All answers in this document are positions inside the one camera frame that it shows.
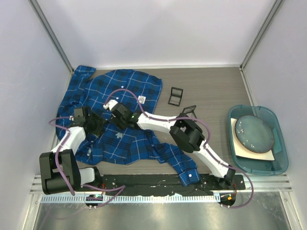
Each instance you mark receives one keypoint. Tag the white slotted cable duct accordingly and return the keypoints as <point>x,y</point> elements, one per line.
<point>93,198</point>

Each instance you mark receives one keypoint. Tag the blue plaid shirt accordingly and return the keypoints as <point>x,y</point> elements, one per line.
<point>128,87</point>

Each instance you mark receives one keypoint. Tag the round blue plate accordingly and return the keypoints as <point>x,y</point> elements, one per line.
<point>254,134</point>

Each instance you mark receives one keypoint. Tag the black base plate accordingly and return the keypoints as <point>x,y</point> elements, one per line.
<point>165,184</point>

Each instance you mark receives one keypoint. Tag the black square frame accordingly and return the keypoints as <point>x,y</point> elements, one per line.
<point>175,97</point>

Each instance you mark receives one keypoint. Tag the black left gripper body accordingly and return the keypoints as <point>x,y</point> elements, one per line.
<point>96,123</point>

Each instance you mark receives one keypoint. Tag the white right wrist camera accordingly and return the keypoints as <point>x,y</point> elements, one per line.
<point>110,105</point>

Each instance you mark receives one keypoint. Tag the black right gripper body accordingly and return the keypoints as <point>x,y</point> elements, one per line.
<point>120,124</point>

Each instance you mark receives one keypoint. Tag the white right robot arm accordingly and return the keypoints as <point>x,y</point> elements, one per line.
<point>183,129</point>

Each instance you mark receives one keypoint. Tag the small black tilted frame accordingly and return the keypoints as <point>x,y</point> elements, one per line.
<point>190,111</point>

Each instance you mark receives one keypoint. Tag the teal plastic bin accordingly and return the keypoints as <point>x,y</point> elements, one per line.
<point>258,167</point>

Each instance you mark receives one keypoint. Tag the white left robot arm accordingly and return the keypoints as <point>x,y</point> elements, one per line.
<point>58,168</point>

